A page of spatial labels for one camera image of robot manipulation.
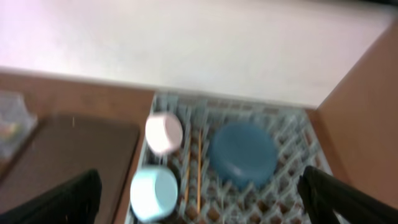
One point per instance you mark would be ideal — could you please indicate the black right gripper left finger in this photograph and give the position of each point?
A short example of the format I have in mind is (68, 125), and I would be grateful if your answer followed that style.
(74, 201)

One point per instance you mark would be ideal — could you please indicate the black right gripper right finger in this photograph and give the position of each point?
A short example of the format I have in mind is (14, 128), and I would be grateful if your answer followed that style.
(324, 197)

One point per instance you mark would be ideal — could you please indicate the light blue rice bowl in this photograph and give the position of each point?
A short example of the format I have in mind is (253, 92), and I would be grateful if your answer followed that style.
(153, 193)

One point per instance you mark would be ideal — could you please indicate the blue plate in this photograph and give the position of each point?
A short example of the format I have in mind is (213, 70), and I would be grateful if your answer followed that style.
(243, 153)

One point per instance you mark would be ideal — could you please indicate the white bowl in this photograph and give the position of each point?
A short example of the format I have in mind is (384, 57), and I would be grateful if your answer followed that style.
(163, 133)

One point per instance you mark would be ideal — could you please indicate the short wooden chopstick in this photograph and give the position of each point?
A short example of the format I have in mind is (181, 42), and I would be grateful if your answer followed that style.
(187, 176)

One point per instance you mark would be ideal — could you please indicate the long wooden chopstick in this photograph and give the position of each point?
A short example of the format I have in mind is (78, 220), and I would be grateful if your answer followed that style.
(199, 171)

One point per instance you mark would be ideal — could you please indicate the grey dishwasher rack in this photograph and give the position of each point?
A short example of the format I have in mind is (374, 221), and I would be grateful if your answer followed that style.
(221, 202)

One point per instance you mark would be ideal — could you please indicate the dark brown serving tray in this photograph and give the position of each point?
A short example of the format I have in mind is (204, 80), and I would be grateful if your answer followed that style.
(65, 146)

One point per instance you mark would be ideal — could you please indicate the clear plastic bin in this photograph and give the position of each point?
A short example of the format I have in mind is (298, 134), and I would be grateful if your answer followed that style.
(16, 123)

